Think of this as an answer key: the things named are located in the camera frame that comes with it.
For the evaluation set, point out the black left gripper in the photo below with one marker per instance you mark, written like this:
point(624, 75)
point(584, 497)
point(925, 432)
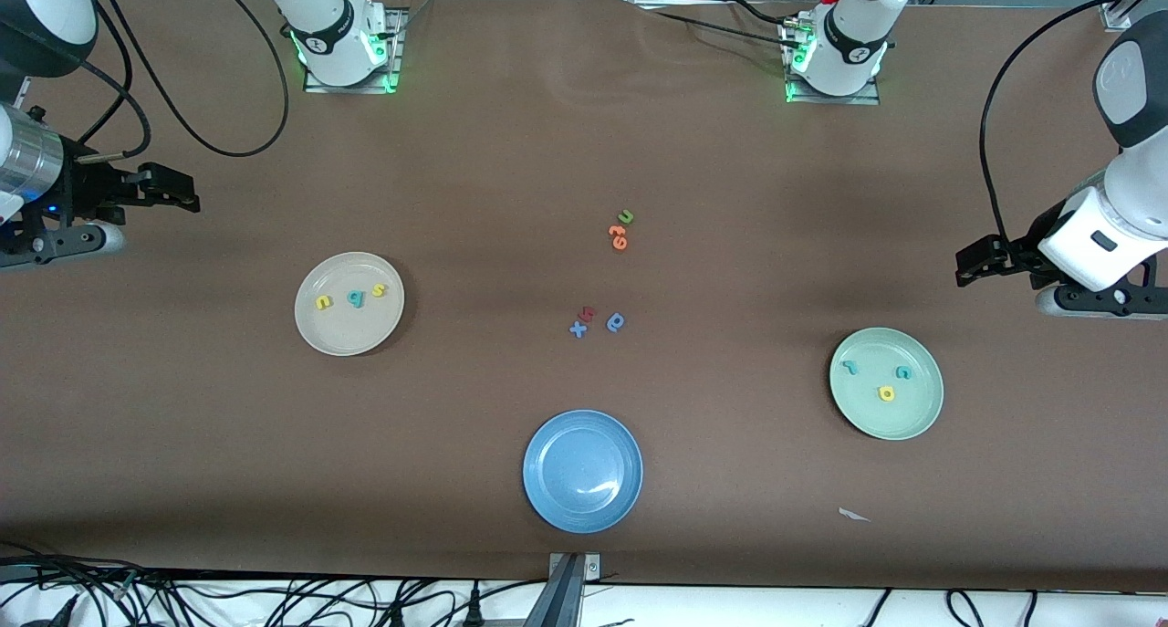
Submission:
point(1024, 247)

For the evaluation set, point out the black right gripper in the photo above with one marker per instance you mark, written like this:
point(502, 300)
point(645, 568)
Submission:
point(88, 190)

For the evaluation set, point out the teal foam letter d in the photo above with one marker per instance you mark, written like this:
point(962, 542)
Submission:
point(355, 298)

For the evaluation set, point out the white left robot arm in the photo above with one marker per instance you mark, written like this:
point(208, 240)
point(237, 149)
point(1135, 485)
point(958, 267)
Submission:
point(844, 78)

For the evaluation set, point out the pale green plate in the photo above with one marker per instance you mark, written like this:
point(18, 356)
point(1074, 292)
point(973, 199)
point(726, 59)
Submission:
point(876, 417)

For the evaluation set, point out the beige brown plate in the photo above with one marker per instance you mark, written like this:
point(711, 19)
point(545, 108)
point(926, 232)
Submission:
point(349, 330)

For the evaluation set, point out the white paper scrap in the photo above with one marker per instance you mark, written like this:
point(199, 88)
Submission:
point(852, 515)

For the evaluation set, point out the blue foam letter a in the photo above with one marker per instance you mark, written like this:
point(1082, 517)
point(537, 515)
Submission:
point(616, 322)

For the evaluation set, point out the blue foam letter x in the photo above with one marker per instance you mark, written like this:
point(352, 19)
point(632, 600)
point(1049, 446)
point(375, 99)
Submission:
point(578, 329)

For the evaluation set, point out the blue plate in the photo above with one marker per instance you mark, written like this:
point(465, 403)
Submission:
point(582, 472)

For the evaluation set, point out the black power plug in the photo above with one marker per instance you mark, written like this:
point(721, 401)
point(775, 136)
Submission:
point(396, 616)
point(474, 611)

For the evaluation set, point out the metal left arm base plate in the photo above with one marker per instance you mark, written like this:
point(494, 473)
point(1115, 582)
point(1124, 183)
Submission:
point(871, 96)

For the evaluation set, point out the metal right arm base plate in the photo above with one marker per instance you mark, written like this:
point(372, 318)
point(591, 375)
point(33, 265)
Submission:
point(394, 52)

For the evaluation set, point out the aluminium corner bracket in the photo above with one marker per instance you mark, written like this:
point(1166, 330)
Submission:
point(1118, 17)

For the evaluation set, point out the metal table edge bracket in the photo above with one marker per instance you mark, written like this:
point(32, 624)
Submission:
point(570, 590)

